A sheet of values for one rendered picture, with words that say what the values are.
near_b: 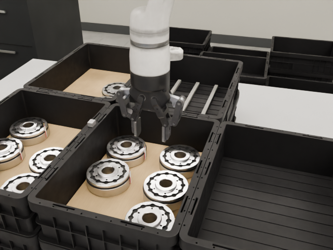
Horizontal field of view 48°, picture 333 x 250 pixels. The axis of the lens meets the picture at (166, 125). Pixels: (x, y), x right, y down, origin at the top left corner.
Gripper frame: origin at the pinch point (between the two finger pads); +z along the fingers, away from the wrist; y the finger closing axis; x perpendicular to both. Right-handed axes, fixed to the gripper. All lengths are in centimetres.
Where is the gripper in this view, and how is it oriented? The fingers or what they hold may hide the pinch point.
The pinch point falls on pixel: (150, 131)
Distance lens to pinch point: 77.3
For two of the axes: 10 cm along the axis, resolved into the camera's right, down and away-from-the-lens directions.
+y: 9.5, 1.8, -2.6
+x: 3.2, -5.0, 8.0
